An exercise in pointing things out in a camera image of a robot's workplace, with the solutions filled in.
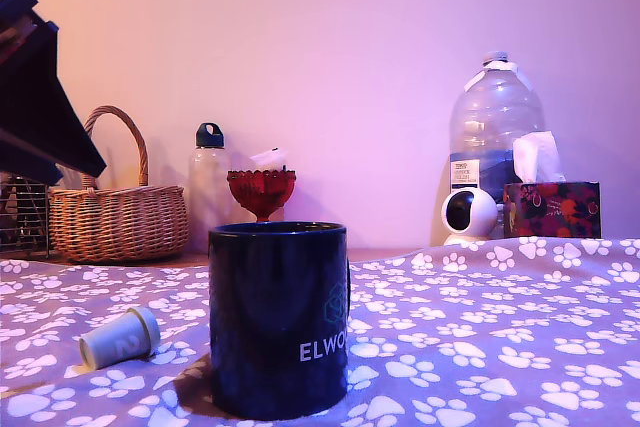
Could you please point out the grey coffee capsule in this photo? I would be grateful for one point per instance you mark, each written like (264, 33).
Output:
(117, 344)

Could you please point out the clear bottle with dark cap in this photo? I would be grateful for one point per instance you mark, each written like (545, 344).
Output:
(207, 187)

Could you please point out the white plastic wrapper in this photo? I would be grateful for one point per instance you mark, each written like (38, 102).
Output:
(267, 158)

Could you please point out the red glass goblet dish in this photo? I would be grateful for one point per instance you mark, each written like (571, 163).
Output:
(260, 189)

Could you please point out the dark blue printed mug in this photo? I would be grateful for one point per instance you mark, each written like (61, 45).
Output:
(270, 322)

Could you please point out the large clear water bottle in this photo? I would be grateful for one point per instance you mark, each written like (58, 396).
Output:
(495, 107)

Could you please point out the blue paw-print cloth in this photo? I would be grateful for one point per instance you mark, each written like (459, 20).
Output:
(500, 322)

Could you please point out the white tissue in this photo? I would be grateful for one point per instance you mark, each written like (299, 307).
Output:
(537, 157)

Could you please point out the floral tissue box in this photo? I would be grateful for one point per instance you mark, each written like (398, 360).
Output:
(550, 209)

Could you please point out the small white round camera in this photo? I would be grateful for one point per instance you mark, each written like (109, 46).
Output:
(482, 207)

